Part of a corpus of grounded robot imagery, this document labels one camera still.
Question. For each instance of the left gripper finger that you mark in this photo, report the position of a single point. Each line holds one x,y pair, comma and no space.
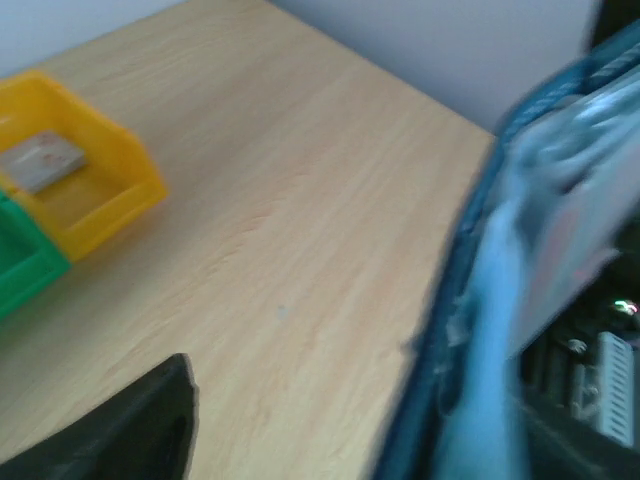
145,431

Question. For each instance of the grey-pink card stack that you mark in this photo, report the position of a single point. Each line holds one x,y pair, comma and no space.
41,160

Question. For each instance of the small orange storage bin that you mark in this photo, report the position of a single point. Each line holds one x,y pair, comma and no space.
114,184

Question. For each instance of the blue card holder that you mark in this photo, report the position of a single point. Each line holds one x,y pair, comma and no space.
556,201

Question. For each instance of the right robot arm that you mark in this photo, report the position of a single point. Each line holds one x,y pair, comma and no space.
580,377

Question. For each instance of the green storage bin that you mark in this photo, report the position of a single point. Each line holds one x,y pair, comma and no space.
30,261

